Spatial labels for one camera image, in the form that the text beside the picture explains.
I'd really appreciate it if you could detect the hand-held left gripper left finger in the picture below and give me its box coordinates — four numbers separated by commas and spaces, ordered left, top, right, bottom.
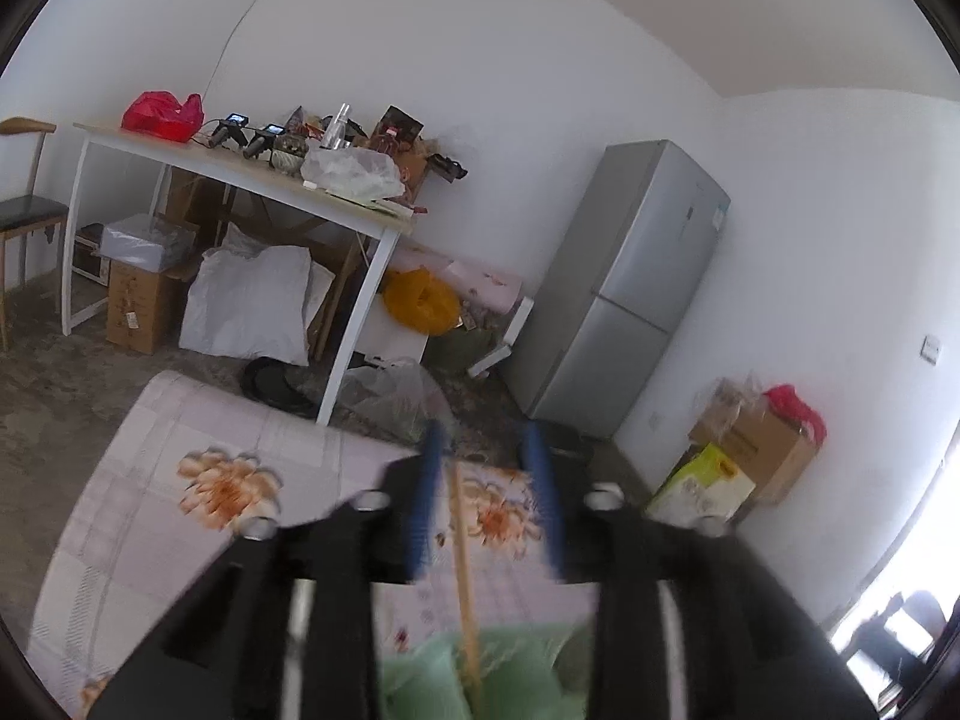
79, 420, 451, 720

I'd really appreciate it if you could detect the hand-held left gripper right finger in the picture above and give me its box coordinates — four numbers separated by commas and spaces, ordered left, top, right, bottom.
517, 420, 878, 720

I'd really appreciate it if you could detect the long wooden chopstick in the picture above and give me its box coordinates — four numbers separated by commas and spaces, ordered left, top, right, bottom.
450, 463, 487, 720

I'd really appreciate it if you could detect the teal perforated utensil holder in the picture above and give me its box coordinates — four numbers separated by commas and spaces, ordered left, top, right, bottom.
379, 622, 597, 720

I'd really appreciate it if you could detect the clear bag with greens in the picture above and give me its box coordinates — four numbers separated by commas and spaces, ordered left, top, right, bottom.
339, 358, 455, 445

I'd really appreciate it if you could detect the yellow green rice bag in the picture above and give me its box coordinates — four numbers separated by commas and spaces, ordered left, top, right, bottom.
646, 441, 757, 530

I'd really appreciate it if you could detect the white flat board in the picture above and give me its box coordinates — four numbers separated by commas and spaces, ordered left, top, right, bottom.
466, 296, 535, 380

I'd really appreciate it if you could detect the black round object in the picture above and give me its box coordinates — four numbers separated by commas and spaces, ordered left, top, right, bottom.
240, 356, 320, 415

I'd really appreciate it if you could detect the yellow plastic bag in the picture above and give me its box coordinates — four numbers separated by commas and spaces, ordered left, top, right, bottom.
384, 268, 462, 335

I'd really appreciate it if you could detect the crumpled clear bag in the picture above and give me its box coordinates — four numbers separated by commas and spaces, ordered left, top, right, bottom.
697, 371, 767, 425

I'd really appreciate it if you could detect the pink padded bundle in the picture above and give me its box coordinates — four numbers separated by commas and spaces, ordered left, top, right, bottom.
390, 240, 524, 308

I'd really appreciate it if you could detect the silver refrigerator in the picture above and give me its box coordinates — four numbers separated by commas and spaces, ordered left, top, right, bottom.
501, 139, 732, 442

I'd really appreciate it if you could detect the large cardboard box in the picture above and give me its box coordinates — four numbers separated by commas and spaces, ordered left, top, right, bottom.
688, 397, 818, 505

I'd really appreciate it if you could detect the white sack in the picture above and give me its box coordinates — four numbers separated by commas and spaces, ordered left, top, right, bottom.
178, 223, 335, 367

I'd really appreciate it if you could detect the small red bag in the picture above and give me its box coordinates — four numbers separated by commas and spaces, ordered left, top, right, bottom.
763, 384, 827, 442

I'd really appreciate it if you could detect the flower print tablecloth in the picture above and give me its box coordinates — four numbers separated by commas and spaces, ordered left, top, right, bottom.
26, 369, 601, 720

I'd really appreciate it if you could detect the dark brown object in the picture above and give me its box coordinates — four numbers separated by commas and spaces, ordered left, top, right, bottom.
409, 139, 470, 182

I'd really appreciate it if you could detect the clear plastic bag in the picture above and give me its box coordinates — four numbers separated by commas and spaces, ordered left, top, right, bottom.
300, 146, 406, 203

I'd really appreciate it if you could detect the tall cardboard box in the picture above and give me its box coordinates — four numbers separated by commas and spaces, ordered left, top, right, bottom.
105, 259, 188, 355

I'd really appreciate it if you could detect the dark square box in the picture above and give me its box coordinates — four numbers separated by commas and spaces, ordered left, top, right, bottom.
371, 105, 425, 158

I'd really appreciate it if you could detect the small patterned jar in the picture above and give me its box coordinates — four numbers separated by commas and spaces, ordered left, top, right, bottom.
271, 131, 308, 177

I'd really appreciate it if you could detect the brown cardboard box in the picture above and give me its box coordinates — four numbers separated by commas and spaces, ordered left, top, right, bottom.
166, 165, 233, 226

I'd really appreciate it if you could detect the silver wrapped box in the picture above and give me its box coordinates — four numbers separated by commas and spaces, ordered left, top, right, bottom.
100, 214, 197, 272

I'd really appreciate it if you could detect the clear bottle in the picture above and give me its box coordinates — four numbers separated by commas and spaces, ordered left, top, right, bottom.
321, 101, 353, 151

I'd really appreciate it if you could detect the white framed table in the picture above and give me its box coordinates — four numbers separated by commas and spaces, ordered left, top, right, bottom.
61, 120, 415, 427

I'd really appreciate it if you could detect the black hand-held device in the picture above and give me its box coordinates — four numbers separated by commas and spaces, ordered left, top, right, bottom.
201, 112, 252, 151
244, 124, 287, 160

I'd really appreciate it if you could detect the white toaster oven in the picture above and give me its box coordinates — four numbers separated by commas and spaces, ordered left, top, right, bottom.
71, 223, 113, 287

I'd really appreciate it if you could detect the red plastic bag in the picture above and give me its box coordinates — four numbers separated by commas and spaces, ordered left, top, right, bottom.
121, 91, 205, 143

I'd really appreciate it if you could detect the wooden chair with dark seat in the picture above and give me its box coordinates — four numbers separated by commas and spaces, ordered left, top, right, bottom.
0, 116, 70, 352

